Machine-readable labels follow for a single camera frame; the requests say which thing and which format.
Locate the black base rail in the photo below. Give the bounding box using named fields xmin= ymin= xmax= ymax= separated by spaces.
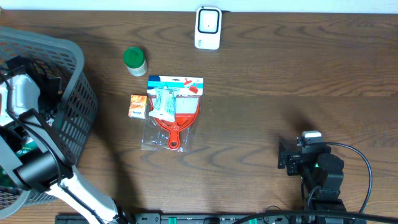
xmin=55 ymin=213 xmax=367 ymax=224

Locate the green lid white jar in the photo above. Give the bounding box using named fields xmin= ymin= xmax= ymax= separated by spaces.
xmin=123 ymin=47 xmax=148 ymax=77

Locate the orange snack box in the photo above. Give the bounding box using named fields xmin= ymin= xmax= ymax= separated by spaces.
xmin=128 ymin=95 xmax=147 ymax=119

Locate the green grip gloves package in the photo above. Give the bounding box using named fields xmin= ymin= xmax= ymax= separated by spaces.
xmin=11 ymin=137 xmax=39 ymax=157

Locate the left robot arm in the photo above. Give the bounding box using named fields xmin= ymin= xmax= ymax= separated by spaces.
xmin=1 ymin=56 xmax=134 ymax=223

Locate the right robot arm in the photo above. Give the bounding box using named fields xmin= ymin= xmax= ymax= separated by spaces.
xmin=278 ymin=138 xmax=346 ymax=212

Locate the pale green wipes packet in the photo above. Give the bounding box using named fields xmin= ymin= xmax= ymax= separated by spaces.
xmin=147 ymin=86 xmax=180 ymax=122

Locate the red dustpan brush package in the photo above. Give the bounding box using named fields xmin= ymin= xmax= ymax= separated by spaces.
xmin=142 ymin=75 xmax=204 ymax=151

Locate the white barcode scanner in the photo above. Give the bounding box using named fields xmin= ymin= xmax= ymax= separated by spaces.
xmin=194 ymin=6 xmax=222 ymax=50

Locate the grey plastic mesh basket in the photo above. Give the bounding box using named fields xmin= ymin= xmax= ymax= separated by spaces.
xmin=1 ymin=27 xmax=98 ymax=218

